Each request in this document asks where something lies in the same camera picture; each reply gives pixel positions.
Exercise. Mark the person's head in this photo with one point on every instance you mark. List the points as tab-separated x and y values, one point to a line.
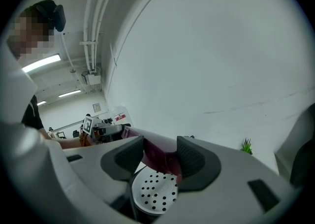
27	36

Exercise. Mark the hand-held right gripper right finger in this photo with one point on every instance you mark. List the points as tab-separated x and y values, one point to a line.
233	193

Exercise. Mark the white junction box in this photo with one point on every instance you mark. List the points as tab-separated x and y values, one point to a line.
93	78

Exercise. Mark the wall sign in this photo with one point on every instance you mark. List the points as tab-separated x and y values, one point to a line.
96	107

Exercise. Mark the small green succulent pot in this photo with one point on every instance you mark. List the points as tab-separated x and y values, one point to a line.
246	146

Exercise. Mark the person's left hand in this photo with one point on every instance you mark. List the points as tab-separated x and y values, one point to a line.
96	137

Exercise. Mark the purple rice cooker lid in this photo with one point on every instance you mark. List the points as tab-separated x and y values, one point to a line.
157	156

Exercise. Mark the ceiling light tube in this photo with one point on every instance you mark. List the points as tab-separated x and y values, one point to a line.
41	63
69	93
41	103

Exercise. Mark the person's torso black shirt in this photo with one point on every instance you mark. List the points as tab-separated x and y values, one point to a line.
32	117

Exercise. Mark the white ceiling pipes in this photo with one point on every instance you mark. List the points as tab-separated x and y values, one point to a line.
94	21

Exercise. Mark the person's left forearm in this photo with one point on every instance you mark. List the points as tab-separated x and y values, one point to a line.
70	143

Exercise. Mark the clear water jug red label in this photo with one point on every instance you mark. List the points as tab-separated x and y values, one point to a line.
121	116

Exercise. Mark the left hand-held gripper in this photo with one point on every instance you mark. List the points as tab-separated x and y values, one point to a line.
88	124

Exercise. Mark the white perforated steamer tray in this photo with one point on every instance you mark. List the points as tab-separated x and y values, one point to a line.
162	187

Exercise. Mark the white table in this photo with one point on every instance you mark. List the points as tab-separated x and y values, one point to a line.
263	162

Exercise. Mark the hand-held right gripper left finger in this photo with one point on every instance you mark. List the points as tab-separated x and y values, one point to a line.
98	166

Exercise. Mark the black head camera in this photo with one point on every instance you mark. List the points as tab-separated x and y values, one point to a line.
57	18

